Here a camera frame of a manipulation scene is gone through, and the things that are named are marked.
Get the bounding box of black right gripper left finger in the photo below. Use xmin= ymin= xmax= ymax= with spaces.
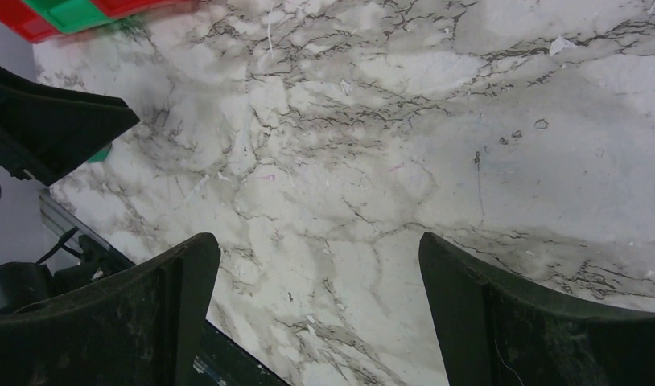
xmin=0 ymin=232 xmax=220 ymax=385

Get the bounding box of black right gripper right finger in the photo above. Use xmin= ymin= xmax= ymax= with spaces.
xmin=418 ymin=232 xmax=655 ymax=385

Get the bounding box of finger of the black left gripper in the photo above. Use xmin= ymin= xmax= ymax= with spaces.
xmin=0 ymin=66 xmax=140 ymax=186

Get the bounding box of red plastic bin left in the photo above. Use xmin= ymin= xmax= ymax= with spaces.
xmin=0 ymin=0 xmax=61 ymax=44

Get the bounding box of red plastic bin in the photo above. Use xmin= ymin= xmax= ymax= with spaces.
xmin=0 ymin=0 xmax=61 ymax=44
xmin=91 ymin=0 xmax=184 ymax=19

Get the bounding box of green plastic bin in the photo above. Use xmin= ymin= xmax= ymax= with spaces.
xmin=23 ymin=0 xmax=113 ymax=35

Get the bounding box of red plastic bin right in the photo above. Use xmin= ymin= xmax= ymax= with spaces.
xmin=91 ymin=0 xmax=184 ymax=19

